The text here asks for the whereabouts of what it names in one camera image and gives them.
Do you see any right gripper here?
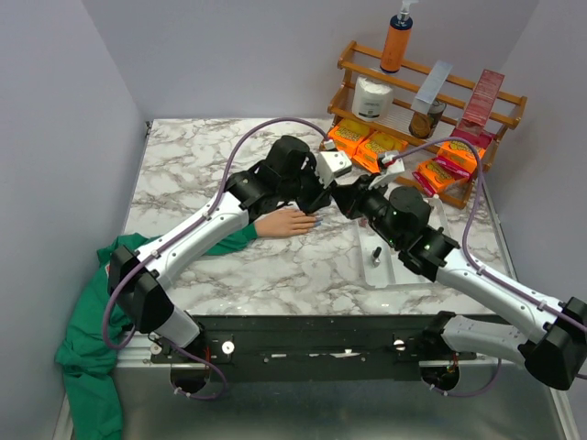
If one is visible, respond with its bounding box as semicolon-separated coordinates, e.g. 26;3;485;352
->
333;172;404;248

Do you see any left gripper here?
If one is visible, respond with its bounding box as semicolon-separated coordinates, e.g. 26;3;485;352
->
279;159;338;218

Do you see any mannequin hand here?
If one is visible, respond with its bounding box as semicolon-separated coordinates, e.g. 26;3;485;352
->
254;208;322;238

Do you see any green jacket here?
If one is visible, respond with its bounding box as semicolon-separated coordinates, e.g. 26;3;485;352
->
53;222;259;440

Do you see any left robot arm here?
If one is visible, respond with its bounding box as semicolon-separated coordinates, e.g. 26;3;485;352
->
103;136;350;362

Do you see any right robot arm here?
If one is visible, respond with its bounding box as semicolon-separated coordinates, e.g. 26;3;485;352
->
333;176;586;391

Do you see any black cap glitter polish bottle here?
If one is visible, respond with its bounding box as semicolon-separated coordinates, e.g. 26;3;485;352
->
371;247;382;268

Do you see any orange box far left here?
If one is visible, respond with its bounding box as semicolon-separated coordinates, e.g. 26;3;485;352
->
328;118;371;159

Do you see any white organizer tray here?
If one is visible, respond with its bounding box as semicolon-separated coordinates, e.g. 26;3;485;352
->
359;187;460;288

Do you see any orange pink box lower right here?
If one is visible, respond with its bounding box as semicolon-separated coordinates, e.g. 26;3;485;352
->
412;159;467;196

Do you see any orange pink box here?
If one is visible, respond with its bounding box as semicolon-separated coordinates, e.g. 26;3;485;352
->
412;159;467;196
437;128;494;174

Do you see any dark glass jar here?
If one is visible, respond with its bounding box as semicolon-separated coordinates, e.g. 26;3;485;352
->
408;100;447;139

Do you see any white jar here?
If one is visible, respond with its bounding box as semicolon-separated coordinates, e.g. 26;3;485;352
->
351;76;393;122

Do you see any wooden shelf rack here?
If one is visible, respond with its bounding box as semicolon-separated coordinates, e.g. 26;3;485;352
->
327;40;527;209

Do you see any orange pink box upper right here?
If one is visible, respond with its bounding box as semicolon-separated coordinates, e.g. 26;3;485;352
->
437;128;494;174

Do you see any grey blue tall box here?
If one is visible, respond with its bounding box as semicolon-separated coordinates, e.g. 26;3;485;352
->
411;60;453;114

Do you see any orange spray bottle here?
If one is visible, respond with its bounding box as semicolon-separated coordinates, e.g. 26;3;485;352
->
380;0;418;73

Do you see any red tall box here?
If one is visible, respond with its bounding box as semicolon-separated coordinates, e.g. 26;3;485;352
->
457;70;504;135

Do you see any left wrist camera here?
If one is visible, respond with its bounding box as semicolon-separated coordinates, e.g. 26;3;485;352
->
316;150;352;189

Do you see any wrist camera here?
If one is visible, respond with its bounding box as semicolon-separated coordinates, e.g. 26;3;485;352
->
369;150;405;189
316;150;352;189

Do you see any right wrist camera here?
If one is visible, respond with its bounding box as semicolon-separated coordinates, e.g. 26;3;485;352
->
369;150;405;189

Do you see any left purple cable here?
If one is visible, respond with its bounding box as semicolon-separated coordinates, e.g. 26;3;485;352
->
101;116;334;401

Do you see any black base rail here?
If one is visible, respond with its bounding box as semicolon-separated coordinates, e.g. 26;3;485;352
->
150;313;478;382

